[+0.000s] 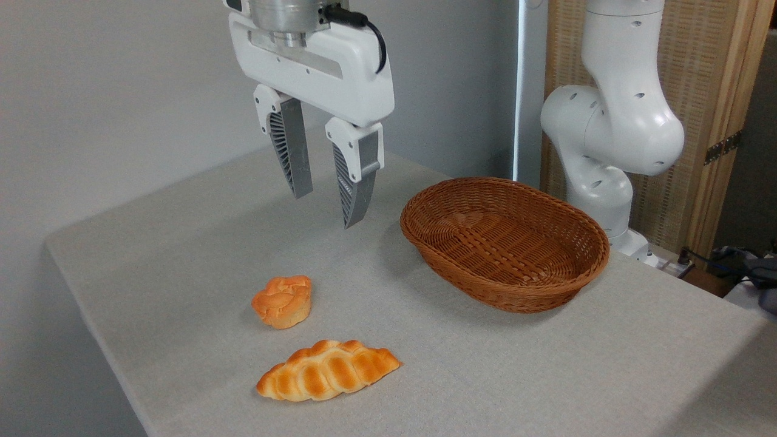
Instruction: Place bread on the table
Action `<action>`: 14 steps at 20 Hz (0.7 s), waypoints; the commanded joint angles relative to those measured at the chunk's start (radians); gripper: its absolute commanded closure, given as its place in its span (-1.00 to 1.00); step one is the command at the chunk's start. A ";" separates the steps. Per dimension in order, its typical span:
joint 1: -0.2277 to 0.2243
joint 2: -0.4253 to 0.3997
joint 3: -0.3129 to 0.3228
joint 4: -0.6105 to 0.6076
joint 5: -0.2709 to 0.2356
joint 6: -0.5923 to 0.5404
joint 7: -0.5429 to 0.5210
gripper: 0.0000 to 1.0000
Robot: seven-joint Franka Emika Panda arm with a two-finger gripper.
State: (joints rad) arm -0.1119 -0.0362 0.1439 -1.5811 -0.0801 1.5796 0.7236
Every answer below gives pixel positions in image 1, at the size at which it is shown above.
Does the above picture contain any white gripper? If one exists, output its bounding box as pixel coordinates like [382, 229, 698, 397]
[228, 11, 396, 230]

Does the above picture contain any long braided bread loaf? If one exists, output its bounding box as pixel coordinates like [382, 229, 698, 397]
[256, 339, 402, 403]

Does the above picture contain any round orange bread bun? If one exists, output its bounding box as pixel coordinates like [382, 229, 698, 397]
[251, 275, 313, 330]

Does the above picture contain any brown wicker basket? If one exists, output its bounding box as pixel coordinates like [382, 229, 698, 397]
[399, 177, 611, 314]

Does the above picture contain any white vertical pole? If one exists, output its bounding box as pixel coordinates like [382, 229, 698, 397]
[513, 0, 526, 183]

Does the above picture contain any grey tablecloth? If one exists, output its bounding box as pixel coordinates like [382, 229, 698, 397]
[44, 126, 777, 437]

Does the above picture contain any white power strip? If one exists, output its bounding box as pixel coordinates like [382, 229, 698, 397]
[651, 255, 694, 279]

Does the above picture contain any wooden woven folding screen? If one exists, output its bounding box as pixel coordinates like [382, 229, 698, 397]
[541, 0, 776, 257]

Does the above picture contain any metal screen hinge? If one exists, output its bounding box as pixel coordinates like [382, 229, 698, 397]
[704, 130, 743, 166]

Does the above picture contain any dark grey bag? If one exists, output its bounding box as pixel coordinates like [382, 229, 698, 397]
[742, 257, 777, 315]

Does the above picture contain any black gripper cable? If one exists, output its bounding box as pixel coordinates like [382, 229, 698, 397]
[324, 4, 389, 75]

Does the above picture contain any black power cable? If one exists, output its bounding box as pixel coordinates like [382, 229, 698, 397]
[679, 245, 777, 281]

